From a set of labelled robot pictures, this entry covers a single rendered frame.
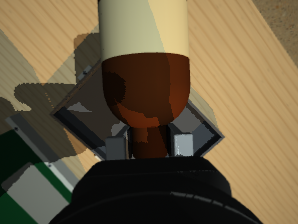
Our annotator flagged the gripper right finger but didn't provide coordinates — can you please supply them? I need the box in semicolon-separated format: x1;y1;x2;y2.
166;123;193;157

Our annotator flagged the green plastic crate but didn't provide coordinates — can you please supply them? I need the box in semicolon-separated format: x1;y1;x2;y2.
0;129;72;224

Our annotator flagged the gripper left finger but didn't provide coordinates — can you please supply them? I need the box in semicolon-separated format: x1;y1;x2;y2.
105;125;133;160

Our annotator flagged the dark brown bottle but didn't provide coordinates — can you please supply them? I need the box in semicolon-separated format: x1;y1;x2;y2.
97;0;191;159

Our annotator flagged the dark grey tray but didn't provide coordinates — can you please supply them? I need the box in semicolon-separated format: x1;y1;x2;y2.
49;58;225;161

